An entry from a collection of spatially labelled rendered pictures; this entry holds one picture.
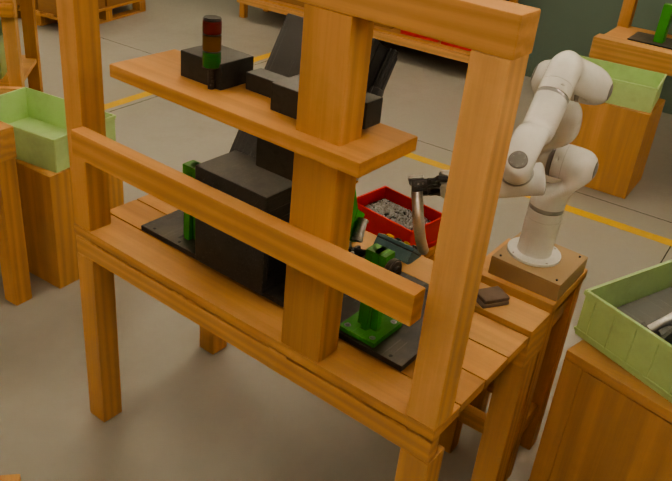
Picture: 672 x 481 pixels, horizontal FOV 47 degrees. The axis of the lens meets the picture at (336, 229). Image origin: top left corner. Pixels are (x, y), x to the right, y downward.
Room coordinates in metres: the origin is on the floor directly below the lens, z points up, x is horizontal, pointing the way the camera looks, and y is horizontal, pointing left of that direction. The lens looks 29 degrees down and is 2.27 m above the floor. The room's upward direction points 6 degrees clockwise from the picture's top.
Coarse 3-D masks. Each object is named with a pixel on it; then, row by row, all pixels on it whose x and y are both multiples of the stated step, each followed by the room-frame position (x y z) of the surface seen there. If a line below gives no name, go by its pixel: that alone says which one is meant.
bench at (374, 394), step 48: (96, 240) 2.28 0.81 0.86; (144, 240) 2.29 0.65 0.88; (96, 288) 2.31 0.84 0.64; (144, 288) 2.14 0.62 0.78; (192, 288) 2.03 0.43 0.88; (240, 288) 2.06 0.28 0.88; (96, 336) 2.31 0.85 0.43; (240, 336) 1.89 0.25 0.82; (480, 336) 1.93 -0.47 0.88; (96, 384) 2.32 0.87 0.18; (336, 384) 1.68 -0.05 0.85; (384, 384) 1.66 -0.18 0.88; (480, 384) 1.70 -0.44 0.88; (528, 384) 2.05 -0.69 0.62; (384, 432) 1.58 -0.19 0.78; (432, 432) 1.50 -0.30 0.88; (432, 480) 1.54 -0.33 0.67; (480, 480) 2.02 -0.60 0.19
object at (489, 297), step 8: (488, 288) 2.13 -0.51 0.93; (496, 288) 2.13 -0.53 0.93; (480, 296) 2.08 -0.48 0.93; (488, 296) 2.08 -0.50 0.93; (496, 296) 2.08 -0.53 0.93; (504, 296) 2.09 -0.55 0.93; (480, 304) 2.06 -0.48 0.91; (488, 304) 2.06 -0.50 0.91; (496, 304) 2.07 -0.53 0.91; (504, 304) 2.08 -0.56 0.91
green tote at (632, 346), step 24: (600, 288) 2.16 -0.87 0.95; (624, 288) 2.24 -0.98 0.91; (648, 288) 2.32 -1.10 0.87; (600, 312) 2.07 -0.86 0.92; (600, 336) 2.05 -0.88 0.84; (624, 336) 1.99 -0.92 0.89; (648, 336) 1.92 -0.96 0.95; (624, 360) 1.97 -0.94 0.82; (648, 360) 1.91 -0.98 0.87; (648, 384) 1.89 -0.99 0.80
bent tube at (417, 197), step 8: (408, 176) 1.83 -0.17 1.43; (416, 176) 1.83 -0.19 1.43; (416, 192) 1.81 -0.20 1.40; (416, 200) 1.80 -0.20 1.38; (416, 208) 1.78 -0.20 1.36; (416, 216) 1.77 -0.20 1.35; (416, 224) 1.77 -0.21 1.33; (424, 224) 1.78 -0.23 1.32; (416, 232) 1.77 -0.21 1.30; (424, 232) 1.78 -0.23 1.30; (416, 240) 1.78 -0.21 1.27; (424, 240) 1.78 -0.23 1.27; (424, 248) 1.84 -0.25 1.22
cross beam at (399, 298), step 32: (96, 160) 2.19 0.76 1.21; (128, 160) 2.10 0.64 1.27; (160, 192) 2.02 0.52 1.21; (192, 192) 1.94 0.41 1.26; (224, 224) 1.87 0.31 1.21; (256, 224) 1.80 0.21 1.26; (288, 224) 1.79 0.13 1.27; (288, 256) 1.73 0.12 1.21; (320, 256) 1.67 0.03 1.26; (352, 256) 1.66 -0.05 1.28; (352, 288) 1.61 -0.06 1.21; (384, 288) 1.56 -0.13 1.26; (416, 288) 1.55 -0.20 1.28; (416, 320) 1.54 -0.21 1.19
